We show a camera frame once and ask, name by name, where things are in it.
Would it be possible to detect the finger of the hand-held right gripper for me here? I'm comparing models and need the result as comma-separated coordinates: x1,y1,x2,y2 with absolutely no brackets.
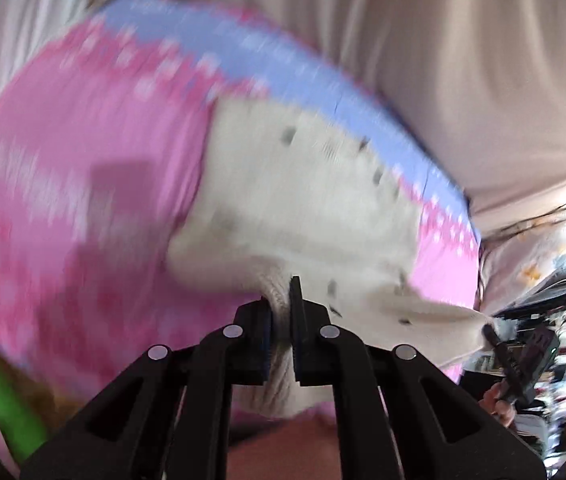
483,325,520,382

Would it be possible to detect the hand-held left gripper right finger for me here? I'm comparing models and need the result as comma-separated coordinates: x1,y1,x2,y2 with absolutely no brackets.
289,276,548,480

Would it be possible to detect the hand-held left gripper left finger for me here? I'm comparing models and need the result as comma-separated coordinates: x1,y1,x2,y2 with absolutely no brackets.
19,297,274,480

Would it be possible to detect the cream fleece garment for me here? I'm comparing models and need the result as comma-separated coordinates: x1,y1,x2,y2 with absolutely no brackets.
167,96,501,418

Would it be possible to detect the person's right hand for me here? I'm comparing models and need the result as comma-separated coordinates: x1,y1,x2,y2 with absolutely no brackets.
483,382,518,426

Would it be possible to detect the pale printed pillow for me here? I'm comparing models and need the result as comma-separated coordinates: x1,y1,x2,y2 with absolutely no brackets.
478,205,566,317

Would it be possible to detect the pink floral bed sheet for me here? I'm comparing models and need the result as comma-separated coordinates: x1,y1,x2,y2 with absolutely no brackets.
0,0,484,480

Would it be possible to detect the green cloth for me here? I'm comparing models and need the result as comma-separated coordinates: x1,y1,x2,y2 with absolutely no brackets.
0,345,48,463

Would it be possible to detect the beige curtain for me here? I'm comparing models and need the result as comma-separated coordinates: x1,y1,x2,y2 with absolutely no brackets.
88,0,566,221

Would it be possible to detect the white curtain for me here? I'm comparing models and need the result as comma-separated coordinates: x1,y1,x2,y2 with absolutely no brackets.
0,0,94,136

